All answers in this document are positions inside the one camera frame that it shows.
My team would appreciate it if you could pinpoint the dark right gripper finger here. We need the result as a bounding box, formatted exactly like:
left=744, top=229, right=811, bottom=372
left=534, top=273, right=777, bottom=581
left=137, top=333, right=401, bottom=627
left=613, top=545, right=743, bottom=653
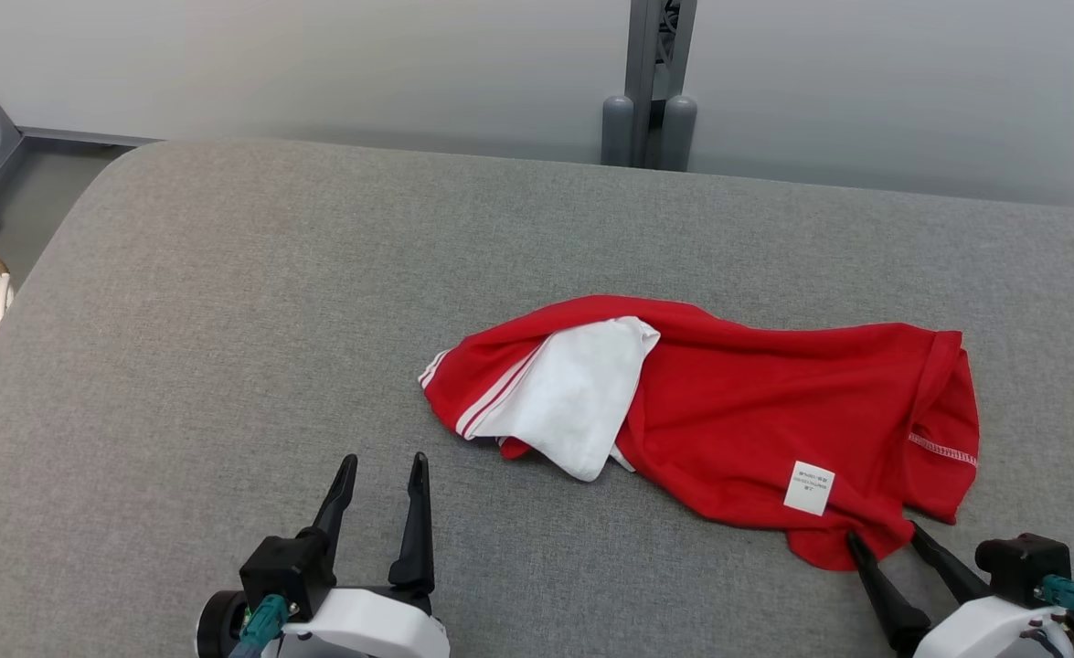
left=908, top=521, right=993, bottom=605
left=845, top=530, right=933, bottom=655

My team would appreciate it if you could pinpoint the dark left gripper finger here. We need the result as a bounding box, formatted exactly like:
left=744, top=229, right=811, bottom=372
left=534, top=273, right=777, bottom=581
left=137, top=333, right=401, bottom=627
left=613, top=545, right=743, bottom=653
left=387, top=452, right=436, bottom=591
left=298, top=454, right=359, bottom=551

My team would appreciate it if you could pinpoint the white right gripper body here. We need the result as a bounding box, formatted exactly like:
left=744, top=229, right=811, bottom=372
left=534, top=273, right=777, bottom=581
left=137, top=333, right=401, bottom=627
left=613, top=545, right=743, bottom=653
left=911, top=592, right=1074, bottom=658

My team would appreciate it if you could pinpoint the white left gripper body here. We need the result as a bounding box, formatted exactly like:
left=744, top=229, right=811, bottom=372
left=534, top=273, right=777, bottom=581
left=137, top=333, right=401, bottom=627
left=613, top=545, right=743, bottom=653
left=276, top=583, right=452, bottom=658

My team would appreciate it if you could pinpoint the red shirt with white sleeves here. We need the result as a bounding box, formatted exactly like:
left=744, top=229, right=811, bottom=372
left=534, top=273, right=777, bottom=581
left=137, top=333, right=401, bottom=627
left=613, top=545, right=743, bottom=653
left=418, top=294, right=981, bottom=572

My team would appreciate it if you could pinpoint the teal left camera cable plug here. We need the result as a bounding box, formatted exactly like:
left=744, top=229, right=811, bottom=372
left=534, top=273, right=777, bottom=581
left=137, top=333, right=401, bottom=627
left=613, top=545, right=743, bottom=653
left=229, top=594, right=293, bottom=658

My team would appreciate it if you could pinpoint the grey cylindrical post foot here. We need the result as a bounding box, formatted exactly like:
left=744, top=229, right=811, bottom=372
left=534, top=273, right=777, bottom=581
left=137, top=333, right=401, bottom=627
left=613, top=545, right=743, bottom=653
left=601, top=94, right=635, bottom=167
left=660, top=94, right=699, bottom=173

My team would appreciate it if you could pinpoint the grey metal partition post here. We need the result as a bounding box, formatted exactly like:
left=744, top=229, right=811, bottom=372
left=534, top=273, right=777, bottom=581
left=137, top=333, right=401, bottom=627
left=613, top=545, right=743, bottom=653
left=625, top=0, right=698, bottom=171

